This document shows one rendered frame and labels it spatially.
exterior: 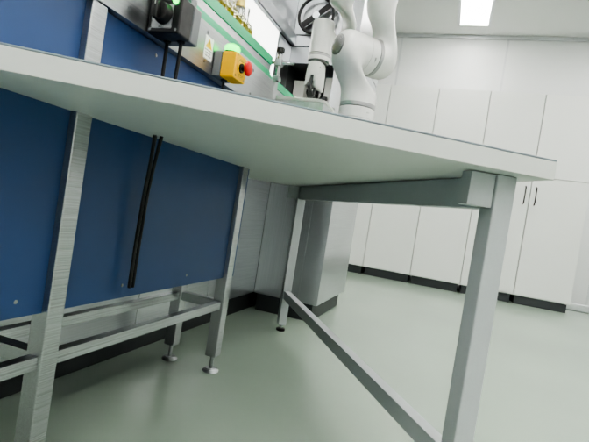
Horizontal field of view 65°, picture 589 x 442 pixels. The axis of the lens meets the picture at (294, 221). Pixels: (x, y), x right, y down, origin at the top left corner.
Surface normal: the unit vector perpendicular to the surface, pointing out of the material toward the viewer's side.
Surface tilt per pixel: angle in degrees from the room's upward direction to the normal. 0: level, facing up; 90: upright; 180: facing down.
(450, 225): 90
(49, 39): 90
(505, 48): 90
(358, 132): 90
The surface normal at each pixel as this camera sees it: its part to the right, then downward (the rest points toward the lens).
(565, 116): -0.32, -0.03
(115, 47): 0.94, 0.15
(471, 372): 0.23, 0.06
